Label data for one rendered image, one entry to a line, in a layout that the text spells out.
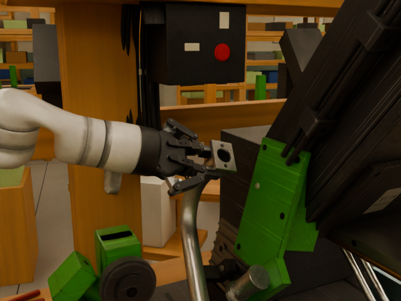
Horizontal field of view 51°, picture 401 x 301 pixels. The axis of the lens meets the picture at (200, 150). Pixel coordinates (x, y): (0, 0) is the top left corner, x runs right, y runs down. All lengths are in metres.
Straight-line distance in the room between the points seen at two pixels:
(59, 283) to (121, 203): 0.37
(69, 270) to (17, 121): 0.20
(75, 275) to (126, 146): 0.18
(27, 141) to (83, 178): 0.33
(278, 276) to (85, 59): 0.53
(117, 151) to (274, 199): 0.26
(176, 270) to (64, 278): 0.53
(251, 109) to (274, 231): 0.51
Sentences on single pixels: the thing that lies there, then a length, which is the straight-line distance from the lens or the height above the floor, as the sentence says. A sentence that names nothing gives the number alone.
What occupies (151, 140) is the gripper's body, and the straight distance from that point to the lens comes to 0.62.
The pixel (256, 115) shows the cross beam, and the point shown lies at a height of 1.24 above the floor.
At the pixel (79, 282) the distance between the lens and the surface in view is 0.59.
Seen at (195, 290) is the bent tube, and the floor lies 1.04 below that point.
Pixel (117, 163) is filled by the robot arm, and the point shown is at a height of 1.26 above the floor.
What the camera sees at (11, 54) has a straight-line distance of 7.58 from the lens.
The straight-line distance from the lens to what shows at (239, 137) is 0.88.
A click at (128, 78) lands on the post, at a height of 1.36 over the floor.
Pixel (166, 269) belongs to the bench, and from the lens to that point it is 1.10.
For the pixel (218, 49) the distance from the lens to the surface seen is 0.83.
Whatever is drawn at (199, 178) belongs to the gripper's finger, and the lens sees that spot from 0.66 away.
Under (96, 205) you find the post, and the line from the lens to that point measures 0.92.
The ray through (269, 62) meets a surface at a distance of 8.19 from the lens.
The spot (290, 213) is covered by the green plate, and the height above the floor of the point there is 1.18.
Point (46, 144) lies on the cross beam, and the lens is 0.96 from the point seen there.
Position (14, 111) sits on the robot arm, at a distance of 0.57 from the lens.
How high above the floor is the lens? 1.43
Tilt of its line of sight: 14 degrees down
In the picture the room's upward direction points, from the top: straight up
